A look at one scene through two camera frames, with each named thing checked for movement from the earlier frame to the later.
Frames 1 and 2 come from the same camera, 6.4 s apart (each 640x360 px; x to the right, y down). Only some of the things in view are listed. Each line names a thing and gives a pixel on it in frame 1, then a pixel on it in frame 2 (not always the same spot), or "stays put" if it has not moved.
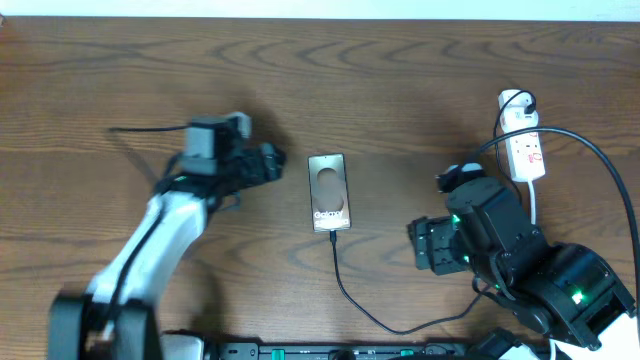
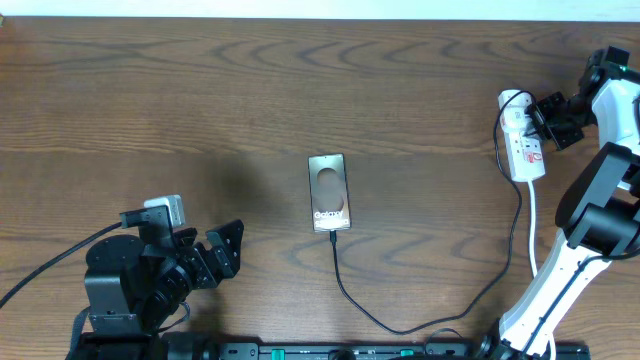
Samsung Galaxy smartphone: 329,193 stays put
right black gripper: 432,238 to 541,119
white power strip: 525,151 stays put
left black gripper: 273,169 to 210,274
